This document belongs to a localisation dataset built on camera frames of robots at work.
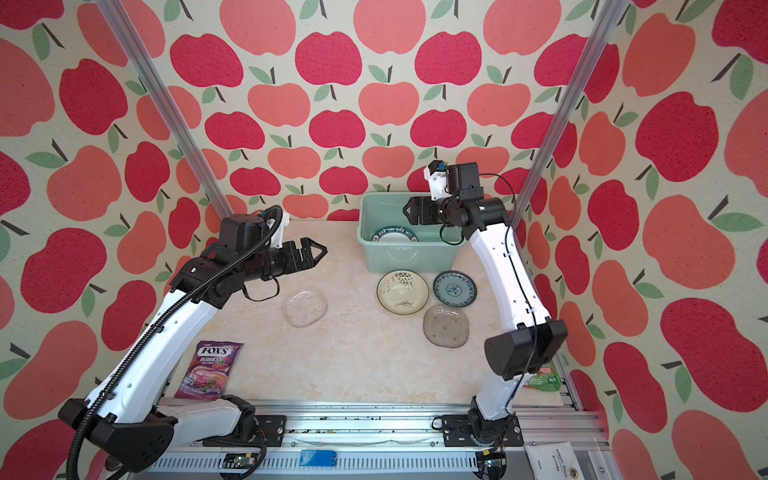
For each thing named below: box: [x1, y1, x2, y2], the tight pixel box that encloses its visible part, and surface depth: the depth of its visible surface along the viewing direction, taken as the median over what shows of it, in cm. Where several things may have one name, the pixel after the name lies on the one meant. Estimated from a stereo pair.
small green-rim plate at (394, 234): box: [371, 226, 419, 243], surface depth 116 cm
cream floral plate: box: [376, 269, 430, 316], surface depth 103 cm
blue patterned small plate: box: [433, 270, 478, 308], surface depth 103 cm
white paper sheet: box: [524, 441, 585, 480], surface depth 70 cm
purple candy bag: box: [174, 340, 244, 401], surface depth 82 cm
